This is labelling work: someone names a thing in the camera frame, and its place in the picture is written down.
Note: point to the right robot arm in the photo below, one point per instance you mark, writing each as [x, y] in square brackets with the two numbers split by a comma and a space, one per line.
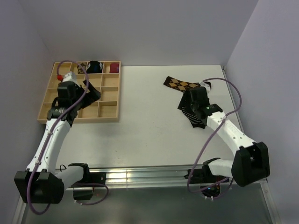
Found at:
[251, 159]

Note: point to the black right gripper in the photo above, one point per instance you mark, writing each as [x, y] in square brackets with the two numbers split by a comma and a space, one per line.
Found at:
[188, 97]

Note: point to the rolled black blue sock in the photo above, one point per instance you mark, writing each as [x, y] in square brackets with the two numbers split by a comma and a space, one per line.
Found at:
[94, 67]

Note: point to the rolled red sock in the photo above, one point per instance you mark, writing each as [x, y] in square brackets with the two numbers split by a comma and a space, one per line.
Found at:
[114, 68]

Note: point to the black white striped sock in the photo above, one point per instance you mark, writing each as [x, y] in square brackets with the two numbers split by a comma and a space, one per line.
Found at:
[190, 115]

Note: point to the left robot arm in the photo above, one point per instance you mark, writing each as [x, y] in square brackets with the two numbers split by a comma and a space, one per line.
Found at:
[39, 183]

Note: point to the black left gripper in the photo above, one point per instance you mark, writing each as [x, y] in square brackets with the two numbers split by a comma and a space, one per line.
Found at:
[91, 96]

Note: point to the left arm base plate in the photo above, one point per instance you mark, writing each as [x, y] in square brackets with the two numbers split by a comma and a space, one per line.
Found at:
[84, 190]

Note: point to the brown argyle sock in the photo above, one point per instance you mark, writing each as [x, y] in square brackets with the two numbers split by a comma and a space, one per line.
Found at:
[182, 86]

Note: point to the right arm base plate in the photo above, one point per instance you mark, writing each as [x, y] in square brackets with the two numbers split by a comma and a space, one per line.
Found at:
[209, 183]

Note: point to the rolled argyle sock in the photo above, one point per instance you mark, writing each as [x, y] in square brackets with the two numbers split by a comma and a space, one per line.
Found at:
[81, 68]

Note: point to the aluminium rail frame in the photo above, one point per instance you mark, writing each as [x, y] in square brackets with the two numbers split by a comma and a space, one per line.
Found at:
[150, 154]

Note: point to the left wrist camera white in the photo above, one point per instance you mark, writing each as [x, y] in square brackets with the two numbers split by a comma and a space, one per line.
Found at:
[69, 77]

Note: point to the wooden compartment tray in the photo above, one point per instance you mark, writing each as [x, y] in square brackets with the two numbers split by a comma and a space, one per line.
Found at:
[106, 109]

